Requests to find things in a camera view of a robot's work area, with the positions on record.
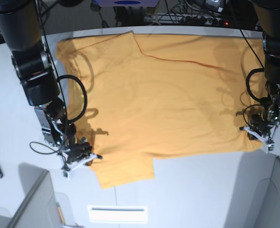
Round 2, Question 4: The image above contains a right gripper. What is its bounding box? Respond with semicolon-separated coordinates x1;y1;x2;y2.
34;98;103;179

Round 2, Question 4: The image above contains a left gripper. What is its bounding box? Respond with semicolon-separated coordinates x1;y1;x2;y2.
239;81;280;152

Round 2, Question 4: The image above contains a yellow T-shirt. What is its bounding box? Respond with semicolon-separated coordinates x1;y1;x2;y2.
56;32;262;189

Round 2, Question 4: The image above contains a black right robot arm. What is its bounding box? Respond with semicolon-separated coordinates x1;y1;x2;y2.
0;0;102;178

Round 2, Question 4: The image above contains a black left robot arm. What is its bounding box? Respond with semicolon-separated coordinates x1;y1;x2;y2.
240;0;280;152

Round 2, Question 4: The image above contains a white label on table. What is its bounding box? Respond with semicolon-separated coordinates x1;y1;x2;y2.
87;205;148;224

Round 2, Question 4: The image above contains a white base housing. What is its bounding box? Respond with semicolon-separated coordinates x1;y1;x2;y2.
224;156;280;228
0;170;81;228

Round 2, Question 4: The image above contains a blue and white box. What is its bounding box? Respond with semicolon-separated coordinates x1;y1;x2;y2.
93;0;159;7

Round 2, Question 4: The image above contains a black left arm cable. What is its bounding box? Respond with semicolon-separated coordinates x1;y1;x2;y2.
236;68;266;124

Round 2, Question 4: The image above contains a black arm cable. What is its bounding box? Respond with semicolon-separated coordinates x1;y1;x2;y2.
236;68;266;124
29;75;88;155

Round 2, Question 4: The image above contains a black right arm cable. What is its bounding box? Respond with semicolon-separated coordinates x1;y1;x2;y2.
29;75;88;155

